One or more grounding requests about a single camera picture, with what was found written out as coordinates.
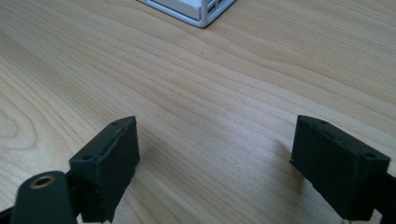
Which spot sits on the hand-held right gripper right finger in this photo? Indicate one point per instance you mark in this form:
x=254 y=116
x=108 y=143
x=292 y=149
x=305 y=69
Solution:
x=336 y=168

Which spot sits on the white plastic basket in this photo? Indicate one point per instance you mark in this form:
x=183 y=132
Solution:
x=190 y=9

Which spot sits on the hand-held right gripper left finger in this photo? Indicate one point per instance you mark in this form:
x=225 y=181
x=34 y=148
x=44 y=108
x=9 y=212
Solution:
x=106 y=168

